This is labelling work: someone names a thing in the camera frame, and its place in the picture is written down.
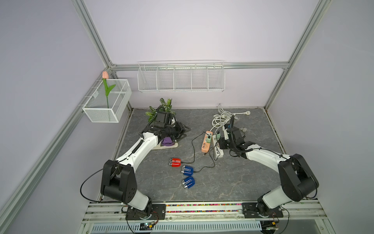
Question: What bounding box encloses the orange power strip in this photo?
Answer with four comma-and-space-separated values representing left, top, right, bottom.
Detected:
201, 131, 213, 153

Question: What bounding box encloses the black USB cable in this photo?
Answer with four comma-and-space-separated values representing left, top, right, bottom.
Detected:
180, 132, 212, 164
192, 137, 223, 174

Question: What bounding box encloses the white power cord bundle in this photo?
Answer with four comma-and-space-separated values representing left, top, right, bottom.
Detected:
209, 103, 252, 134

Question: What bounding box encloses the long white wire shelf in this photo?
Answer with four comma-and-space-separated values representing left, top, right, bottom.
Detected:
137, 60, 226, 92

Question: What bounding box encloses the white power strip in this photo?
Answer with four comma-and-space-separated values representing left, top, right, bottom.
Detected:
212, 135, 224, 159

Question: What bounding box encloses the red electric shaver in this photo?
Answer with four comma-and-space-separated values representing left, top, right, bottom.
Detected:
169, 158, 182, 167

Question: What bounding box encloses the cream hand-shaped holder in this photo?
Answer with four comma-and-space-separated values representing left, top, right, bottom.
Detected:
152, 141, 178, 150

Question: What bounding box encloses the pink artificial tulip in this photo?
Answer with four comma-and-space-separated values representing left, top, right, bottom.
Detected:
102, 71, 116, 108

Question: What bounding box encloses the white wire basket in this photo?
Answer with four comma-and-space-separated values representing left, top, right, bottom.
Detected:
82, 79, 132, 123

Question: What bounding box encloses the potted green plant black vase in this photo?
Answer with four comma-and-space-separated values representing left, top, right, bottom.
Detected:
146, 98, 176, 123

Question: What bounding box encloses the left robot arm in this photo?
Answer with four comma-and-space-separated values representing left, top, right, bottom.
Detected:
88, 111, 191, 219

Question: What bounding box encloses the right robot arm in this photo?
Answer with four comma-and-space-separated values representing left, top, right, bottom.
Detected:
219, 124, 319, 218

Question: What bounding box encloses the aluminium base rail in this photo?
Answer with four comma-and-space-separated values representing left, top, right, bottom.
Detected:
82, 200, 327, 223

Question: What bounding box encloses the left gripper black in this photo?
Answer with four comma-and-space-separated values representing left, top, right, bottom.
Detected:
164, 121, 191, 142

